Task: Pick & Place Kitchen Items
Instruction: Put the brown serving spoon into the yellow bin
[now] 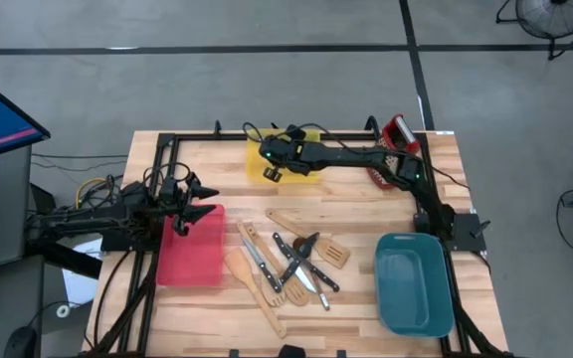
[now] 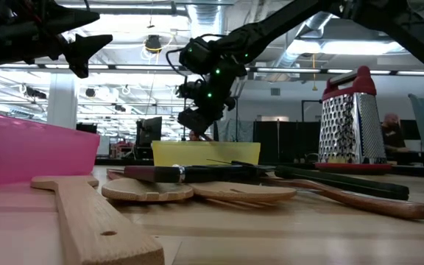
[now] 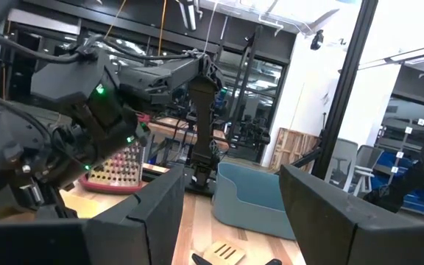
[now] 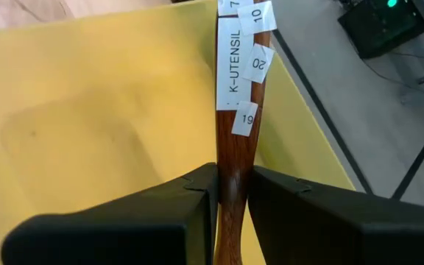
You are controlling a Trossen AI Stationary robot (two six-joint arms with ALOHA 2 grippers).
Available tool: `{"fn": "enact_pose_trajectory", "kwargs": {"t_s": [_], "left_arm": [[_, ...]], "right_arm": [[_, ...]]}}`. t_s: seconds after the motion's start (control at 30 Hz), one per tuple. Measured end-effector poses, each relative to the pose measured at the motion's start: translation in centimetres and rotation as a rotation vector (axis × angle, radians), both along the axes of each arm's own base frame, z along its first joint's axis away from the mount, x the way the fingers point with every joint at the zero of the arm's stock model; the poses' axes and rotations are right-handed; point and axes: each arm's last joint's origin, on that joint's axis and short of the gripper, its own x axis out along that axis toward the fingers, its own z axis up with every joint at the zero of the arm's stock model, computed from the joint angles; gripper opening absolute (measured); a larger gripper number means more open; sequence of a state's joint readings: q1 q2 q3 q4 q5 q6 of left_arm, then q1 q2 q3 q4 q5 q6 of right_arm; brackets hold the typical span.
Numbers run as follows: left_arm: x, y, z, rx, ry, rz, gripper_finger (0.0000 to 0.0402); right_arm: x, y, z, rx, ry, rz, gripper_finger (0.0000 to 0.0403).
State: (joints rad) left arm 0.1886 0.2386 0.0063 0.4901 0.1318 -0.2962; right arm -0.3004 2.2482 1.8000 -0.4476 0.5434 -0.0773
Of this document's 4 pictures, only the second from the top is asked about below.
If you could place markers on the grey tarp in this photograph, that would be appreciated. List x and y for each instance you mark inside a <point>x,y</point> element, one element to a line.
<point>243,130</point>

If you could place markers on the black metal table frame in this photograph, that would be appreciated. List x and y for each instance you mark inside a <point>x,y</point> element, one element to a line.
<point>123,161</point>

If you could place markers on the pink plastic bin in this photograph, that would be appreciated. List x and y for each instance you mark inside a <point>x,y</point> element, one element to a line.
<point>31,147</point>

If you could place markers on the black partition panel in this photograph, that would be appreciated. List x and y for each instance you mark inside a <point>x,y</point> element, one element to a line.
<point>289,141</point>

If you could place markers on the long ceiling light bar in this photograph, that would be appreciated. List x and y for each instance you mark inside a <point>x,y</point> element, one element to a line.
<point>289,70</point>

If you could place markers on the white building column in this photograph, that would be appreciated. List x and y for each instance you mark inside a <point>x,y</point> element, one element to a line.
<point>62,103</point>

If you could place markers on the plain wooden spatula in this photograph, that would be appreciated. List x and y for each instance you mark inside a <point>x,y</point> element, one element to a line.
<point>87,221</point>

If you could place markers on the wooden slotted spoon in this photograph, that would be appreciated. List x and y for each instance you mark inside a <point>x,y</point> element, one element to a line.
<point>241,192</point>

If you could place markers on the silver spiral air duct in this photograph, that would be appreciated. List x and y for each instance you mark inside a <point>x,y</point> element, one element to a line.
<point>315,24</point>
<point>206,18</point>

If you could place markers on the dark wooden spoon metal tip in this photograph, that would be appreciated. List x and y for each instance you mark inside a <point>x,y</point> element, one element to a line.
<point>149,173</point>
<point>381,206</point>

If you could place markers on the person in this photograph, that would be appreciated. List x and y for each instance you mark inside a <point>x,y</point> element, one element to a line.
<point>392,136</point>
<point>193,136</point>

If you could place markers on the yellow plastic bin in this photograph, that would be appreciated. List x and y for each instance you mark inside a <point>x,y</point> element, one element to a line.
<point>204,152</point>

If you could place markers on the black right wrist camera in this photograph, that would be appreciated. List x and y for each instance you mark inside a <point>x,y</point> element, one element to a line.
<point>197,55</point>

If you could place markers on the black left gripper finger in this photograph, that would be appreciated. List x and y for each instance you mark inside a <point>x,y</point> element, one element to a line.
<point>81,49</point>
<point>72,18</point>

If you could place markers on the steel box grater red trim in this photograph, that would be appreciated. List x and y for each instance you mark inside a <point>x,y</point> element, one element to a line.
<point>344,129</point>

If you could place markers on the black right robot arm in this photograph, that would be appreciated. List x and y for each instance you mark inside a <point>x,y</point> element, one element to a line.
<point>271,31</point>

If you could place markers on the dark computer monitor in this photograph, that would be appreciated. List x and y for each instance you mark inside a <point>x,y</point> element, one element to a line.
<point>149,130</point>

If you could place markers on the grey wall vent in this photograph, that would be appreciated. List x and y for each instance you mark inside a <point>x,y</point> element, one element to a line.
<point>275,91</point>

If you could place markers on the wooden spork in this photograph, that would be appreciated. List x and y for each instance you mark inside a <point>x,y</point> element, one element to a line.
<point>142,189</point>

